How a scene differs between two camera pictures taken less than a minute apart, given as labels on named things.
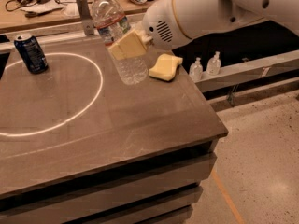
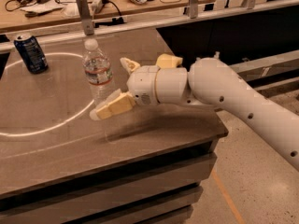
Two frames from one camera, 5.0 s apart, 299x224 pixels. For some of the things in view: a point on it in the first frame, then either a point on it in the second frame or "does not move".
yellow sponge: x=165 y=67 does not move
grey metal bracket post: x=88 y=23 does not move
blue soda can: x=31 y=54 does not move
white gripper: x=163 y=23 to x=141 y=85
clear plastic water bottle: x=111 y=22 to x=98 y=68
